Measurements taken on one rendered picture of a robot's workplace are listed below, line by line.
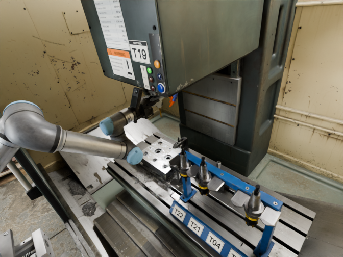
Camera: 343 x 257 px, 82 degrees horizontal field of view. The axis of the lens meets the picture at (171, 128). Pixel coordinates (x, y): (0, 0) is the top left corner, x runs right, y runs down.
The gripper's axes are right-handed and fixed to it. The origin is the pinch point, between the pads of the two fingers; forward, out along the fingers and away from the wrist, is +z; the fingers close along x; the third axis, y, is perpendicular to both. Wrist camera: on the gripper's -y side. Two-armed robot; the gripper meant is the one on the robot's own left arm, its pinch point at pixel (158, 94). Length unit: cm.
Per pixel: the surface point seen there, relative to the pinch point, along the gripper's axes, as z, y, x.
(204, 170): -17.7, 15.7, 43.0
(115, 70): -21.4, -20.8, 1.0
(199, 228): -25, 48, 44
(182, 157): -18.0, 14.7, 31.5
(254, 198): -18, 15, 64
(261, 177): 54, 86, 42
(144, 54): -21.4, -29.3, 23.2
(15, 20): -29, -42, -101
